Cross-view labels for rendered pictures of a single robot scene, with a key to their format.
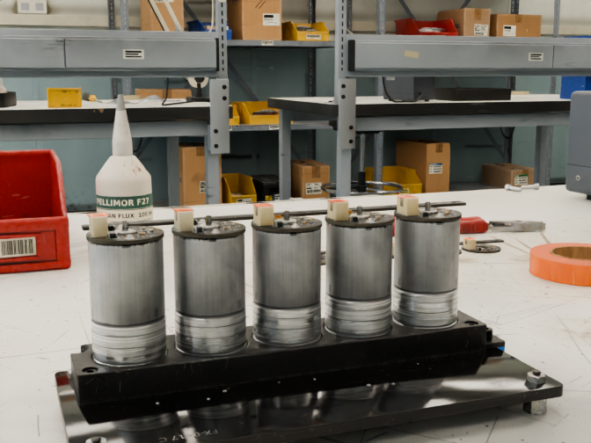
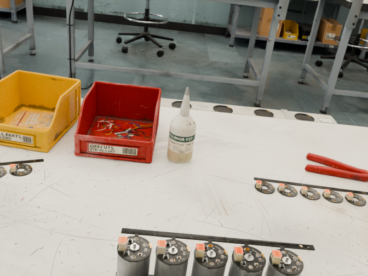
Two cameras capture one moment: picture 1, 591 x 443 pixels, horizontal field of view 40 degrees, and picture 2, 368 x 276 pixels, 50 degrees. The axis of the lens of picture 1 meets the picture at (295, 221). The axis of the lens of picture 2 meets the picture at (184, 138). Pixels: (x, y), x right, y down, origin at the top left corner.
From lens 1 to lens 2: 17 cm
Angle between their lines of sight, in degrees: 24
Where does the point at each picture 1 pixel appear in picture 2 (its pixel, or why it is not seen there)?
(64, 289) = (142, 183)
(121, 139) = (184, 108)
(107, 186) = (173, 130)
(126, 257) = (129, 265)
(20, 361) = (103, 245)
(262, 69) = not seen: outside the picture
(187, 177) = (265, 19)
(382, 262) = not seen: outside the picture
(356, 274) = not seen: outside the picture
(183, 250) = (157, 262)
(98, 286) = (118, 268)
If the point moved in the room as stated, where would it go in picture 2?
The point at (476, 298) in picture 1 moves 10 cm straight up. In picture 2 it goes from (327, 253) to (360, 169)
